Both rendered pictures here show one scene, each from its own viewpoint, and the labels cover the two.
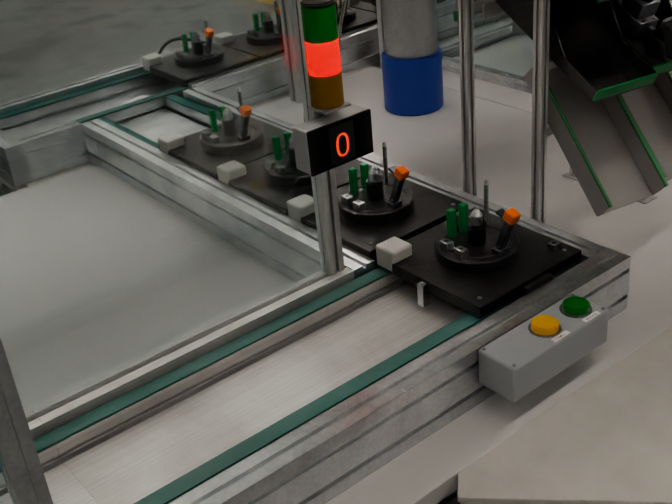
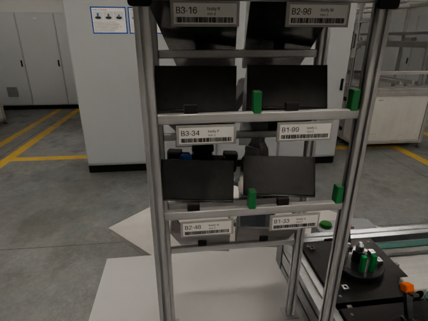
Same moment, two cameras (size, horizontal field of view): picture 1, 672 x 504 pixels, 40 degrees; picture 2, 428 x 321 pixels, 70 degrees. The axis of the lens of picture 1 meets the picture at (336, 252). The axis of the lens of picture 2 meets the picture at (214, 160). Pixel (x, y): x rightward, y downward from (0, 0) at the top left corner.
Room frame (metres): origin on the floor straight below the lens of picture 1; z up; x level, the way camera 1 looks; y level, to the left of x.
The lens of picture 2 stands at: (2.15, -0.25, 1.57)
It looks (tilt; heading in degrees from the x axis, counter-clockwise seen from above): 22 degrees down; 209
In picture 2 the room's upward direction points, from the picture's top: straight up
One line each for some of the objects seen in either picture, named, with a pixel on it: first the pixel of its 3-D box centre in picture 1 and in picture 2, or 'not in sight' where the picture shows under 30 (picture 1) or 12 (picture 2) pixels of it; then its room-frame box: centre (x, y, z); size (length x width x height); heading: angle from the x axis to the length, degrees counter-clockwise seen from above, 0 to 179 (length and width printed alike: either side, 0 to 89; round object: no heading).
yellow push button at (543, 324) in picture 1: (544, 327); not in sight; (1.12, -0.29, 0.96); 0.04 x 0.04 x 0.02
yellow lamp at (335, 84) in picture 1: (326, 88); not in sight; (1.32, -0.01, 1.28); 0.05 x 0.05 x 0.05
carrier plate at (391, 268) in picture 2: (477, 257); (355, 268); (1.34, -0.23, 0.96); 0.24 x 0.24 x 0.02; 36
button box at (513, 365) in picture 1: (544, 344); (342, 231); (1.12, -0.29, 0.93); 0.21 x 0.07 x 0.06; 126
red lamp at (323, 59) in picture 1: (323, 55); not in sight; (1.32, -0.01, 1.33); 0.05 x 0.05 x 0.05
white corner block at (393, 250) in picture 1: (394, 254); (411, 288); (1.36, -0.10, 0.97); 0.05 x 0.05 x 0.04; 36
